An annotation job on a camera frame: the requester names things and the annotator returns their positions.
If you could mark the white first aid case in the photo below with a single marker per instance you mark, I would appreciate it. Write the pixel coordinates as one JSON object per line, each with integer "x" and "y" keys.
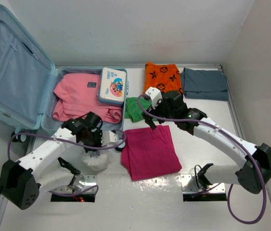
{"x": 112, "y": 86}

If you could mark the suitcase wheel front right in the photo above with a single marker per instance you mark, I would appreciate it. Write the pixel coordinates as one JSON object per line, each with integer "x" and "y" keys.
{"x": 121, "y": 147}

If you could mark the white drawstring bag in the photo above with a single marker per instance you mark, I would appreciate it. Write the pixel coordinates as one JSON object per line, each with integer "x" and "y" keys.
{"x": 97, "y": 160}

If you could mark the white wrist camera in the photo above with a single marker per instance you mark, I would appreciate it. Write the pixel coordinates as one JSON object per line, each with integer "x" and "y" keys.
{"x": 155, "y": 96}
{"x": 109, "y": 138}

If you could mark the light blue open suitcase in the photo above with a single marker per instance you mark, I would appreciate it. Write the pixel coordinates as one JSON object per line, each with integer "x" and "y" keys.
{"x": 28, "y": 77}

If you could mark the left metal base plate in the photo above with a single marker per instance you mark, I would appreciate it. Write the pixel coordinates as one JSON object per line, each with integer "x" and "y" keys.
{"x": 80, "y": 183}

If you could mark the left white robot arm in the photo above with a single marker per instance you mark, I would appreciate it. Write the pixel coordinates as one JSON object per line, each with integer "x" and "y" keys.
{"x": 44, "y": 169}

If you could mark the pink hoodie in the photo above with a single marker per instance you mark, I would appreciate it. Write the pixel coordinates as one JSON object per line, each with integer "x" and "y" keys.
{"x": 77, "y": 96}

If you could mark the suitcase wheel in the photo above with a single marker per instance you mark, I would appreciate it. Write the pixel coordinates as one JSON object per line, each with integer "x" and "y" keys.
{"x": 121, "y": 147}
{"x": 21, "y": 138}

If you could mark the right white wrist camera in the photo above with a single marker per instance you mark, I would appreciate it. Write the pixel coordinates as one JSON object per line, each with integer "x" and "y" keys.
{"x": 155, "y": 96}

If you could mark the grey blue cloth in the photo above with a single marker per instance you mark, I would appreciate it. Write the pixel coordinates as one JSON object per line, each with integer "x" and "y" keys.
{"x": 205, "y": 85}

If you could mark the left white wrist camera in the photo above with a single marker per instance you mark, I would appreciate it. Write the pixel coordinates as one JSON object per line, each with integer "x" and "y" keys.
{"x": 109, "y": 138}

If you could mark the suitcase wheel far left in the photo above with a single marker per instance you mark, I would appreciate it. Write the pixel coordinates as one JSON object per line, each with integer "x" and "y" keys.
{"x": 21, "y": 138}

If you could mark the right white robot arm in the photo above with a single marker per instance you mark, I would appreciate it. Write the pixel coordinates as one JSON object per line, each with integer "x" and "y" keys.
{"x": 252, "y": 168}

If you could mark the orange patterned towel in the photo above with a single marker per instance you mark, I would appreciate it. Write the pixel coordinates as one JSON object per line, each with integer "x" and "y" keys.
{"x": 164, "y": 77}

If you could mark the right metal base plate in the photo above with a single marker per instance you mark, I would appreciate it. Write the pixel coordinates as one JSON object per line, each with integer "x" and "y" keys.
{"x": 189, "y": 186}

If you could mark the green towel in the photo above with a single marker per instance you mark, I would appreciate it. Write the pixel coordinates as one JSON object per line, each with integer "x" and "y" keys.
{"x": 132, "y": 110}

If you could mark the magenta pants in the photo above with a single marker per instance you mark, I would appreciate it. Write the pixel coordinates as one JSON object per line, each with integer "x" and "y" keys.
{"x": 149, "y": 153}

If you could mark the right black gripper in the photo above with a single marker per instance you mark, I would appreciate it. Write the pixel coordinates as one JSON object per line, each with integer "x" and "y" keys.
{"x": 150, "y": 121}

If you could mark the metal base plate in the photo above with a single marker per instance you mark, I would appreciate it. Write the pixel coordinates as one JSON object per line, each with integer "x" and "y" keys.
{"x": 189, "y": 186}
{"x": 80, "y": 183}

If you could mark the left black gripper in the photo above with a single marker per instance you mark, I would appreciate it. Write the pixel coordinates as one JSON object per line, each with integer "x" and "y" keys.
{"x": 98, "y": 133}

